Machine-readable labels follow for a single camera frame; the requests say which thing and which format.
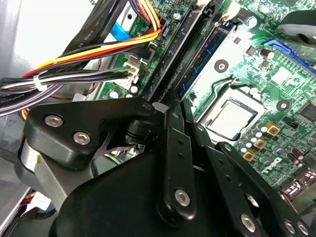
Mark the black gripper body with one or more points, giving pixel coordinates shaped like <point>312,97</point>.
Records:
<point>118,202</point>

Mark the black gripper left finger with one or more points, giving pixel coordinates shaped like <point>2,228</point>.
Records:
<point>74,116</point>

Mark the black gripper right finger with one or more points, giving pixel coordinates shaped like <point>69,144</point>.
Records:
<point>222,177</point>

